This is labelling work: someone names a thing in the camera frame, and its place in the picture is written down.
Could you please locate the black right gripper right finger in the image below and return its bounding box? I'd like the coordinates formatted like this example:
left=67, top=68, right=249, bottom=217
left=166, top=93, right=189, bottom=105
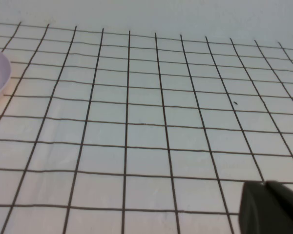
left=265, top=180, right=293, bottom=216

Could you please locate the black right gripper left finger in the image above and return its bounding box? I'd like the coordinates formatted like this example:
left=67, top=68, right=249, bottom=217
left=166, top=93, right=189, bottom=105
left=238, top=181, right=293, bottom=234

